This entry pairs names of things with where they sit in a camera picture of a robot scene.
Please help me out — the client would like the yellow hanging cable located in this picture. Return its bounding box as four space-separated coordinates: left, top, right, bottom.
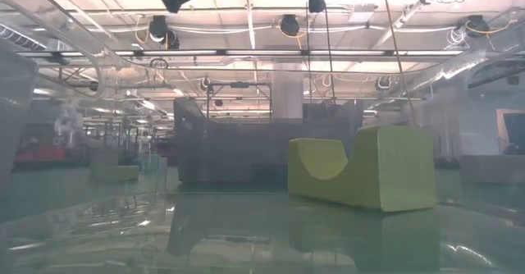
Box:
381 0 416 126

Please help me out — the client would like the yellow arch block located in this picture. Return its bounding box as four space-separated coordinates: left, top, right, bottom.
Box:
286 125 437 212

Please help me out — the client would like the black hanging cable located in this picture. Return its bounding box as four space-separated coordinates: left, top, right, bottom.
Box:
324 11 336 103

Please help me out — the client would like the red cart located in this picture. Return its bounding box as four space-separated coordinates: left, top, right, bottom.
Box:
14 144 66 165

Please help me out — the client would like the green table mat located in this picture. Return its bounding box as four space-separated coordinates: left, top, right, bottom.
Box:
0 165 525 226

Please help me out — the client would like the long ceiling light bar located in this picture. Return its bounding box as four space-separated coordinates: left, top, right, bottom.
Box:
16 49 465 57

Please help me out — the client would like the white building column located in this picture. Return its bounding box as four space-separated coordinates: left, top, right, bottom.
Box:
271 62 304 119

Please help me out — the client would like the black metal gantry frame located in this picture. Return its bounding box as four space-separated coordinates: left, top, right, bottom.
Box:
206 80 274 121

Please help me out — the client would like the clear plastic bin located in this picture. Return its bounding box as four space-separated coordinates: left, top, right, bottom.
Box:
0 0 525 274

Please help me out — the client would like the dark smoky plastic bin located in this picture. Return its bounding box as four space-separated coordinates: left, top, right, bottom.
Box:
172 96 365 185

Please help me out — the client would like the black ceiling cable reel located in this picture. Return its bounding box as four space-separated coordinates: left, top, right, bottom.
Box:
465 14 491 35
148 15 170 43
280 14 302 37

